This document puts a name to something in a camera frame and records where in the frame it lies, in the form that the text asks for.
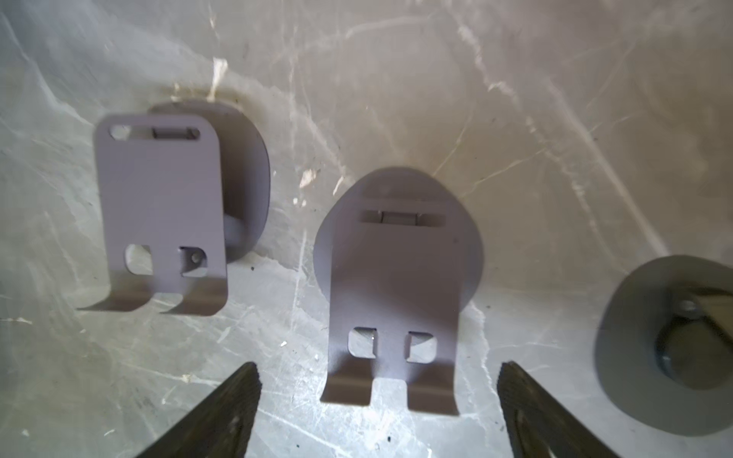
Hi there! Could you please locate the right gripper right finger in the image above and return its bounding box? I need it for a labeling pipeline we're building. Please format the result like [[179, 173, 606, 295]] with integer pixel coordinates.
[[496, 362, 617, 457]]

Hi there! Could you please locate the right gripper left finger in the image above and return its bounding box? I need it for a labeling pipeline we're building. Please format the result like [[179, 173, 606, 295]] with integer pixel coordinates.
[[139, 362, 262, 457]]

